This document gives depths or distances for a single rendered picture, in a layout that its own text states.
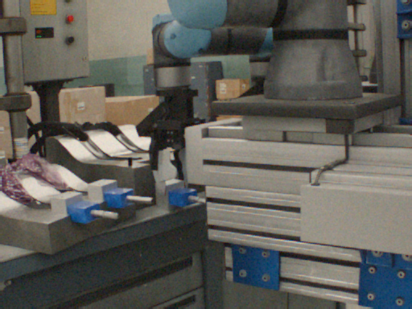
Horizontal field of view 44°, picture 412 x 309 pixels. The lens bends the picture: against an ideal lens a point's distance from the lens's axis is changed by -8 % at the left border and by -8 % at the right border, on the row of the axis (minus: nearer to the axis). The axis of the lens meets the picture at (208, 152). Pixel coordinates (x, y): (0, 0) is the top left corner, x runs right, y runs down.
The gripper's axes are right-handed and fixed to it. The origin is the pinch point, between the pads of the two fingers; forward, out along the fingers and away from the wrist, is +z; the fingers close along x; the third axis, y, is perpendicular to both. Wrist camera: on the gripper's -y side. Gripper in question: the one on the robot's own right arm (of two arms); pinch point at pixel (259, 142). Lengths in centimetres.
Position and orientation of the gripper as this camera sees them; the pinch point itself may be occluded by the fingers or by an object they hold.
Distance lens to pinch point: 167.3
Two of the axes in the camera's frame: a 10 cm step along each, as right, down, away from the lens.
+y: 7.8, 0.7, -6.3
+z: 0.5, 9.9, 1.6
